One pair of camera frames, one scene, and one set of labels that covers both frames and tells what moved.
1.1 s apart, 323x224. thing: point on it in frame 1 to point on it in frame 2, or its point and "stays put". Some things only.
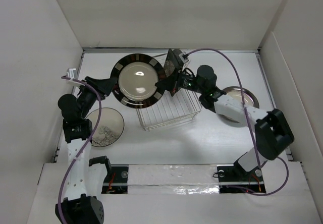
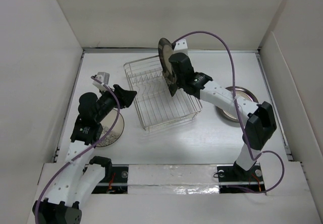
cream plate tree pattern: [110, 128] stays put
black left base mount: [116, 181] stays put
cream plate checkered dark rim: [137, 75] to [165, 49]
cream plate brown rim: [251, 100] stays put
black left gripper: [104, 87] to [126, 96]
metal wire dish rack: [170, 110] stays put
